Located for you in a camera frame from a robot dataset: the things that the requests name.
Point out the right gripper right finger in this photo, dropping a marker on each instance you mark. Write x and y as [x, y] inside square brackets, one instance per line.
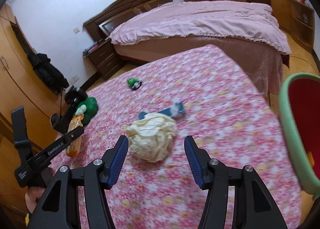
[254, 206]

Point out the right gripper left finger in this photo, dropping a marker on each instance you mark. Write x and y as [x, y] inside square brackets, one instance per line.
[59, 205]

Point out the biscuit packet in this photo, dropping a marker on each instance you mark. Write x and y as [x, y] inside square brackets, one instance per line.
[76, 127]

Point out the orange plastic bag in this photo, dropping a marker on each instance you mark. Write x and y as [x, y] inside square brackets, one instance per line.
[310, 159]

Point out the large cream plastic bag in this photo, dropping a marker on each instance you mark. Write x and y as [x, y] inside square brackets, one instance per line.
[151, 138]

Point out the left hand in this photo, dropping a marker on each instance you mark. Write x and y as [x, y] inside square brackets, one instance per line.
[32, 196]

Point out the wooden wardrobe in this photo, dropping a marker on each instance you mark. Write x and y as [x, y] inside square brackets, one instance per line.
[20, 86]

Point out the black hanging jacket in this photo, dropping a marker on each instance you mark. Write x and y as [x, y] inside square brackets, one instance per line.
[48, 73]

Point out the red bin with green rim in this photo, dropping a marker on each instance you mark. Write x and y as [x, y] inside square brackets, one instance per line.
[299, 117]

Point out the small green toy car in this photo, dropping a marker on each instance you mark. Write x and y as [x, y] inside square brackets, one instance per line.
[134, 83]

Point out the dark wooden nightstand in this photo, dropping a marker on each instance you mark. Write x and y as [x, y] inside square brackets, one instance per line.
[104, 58]

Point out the brown bed base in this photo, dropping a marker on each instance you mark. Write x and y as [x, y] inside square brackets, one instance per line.
[262, 63]

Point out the dark wooden headboard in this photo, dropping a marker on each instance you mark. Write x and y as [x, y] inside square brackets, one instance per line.
[103, 24]

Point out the pink bed quilt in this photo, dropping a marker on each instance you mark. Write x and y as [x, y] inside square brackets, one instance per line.
[218, 19]

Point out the black suction mount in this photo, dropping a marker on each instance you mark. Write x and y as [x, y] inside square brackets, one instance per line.
[74, 96]

